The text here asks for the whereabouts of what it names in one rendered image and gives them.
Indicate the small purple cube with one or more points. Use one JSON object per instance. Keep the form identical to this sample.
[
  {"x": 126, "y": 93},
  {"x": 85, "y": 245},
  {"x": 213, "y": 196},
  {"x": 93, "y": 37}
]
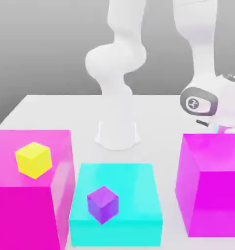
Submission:
[{"x": 102, "y": 204}]

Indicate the large pink box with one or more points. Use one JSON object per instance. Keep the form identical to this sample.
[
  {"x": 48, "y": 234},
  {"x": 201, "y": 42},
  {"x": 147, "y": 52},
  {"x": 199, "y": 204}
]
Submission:
[{"x": 22, "y": 214}]

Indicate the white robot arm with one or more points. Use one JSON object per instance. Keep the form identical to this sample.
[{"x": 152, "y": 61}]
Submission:
[{"x": 117, "y": 58}]

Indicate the small yellow cube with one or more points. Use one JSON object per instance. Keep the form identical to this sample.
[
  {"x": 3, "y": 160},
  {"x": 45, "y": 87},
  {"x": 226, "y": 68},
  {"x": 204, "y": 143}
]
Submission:
[{"x": 33, "y": 160}]

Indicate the large cyan box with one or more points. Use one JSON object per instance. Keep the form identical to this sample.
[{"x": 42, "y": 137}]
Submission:
[{"x": 133, "y": 195}]

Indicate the large magenta box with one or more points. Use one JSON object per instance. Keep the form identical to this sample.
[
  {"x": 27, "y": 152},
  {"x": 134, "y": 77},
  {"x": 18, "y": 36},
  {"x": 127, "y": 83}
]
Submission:
[{"x": 217, "y": 195}]

